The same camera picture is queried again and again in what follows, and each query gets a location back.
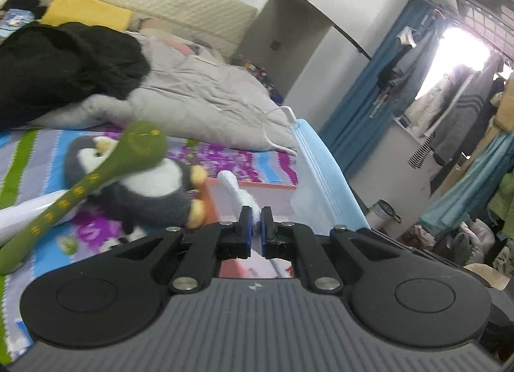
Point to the yellow pillow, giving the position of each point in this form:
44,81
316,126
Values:
88,8

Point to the blue curtain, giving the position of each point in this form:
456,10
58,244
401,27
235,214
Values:
353,115

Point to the pink pillow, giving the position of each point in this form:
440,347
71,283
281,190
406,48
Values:
176,44

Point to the green plush massage hammer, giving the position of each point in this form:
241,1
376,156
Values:
140,143

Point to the green fleece garment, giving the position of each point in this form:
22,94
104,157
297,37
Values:
504,203

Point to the black white striped garment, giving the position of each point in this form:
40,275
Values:
419,155

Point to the orange cardboard box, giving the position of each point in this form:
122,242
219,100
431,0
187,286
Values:
277,199

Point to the red suitcase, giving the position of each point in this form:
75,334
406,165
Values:
417,237

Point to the white trash bin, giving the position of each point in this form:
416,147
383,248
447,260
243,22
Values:
381,215

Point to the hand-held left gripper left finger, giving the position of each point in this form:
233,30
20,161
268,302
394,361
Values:
245,231

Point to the hanging white coat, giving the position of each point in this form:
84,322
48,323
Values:
437,103

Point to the floral striped bedsheet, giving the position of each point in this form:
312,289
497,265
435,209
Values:
40,143

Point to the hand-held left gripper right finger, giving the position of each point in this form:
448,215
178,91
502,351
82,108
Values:
267,231

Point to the row of small bottles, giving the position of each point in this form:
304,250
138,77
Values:
257,71

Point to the light grey duvet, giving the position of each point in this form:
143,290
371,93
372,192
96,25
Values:
200,91

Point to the hanging tan coat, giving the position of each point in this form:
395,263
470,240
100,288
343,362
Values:
504,103

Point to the grey wardrobe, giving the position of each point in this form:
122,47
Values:
305,54

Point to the white tube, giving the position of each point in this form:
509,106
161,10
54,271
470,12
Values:
24,215

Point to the grey penguin plush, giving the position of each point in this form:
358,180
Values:
160,187

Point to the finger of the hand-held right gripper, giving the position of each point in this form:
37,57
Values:
441,261

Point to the light blue face mask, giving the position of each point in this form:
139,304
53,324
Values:
317,163

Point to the grey puffy jacket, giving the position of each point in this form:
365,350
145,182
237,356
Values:
478,239

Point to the hanging grey striped coat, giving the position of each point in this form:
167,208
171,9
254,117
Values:
466,115

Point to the blue cartoon printed bag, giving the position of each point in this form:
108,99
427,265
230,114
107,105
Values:
14,18

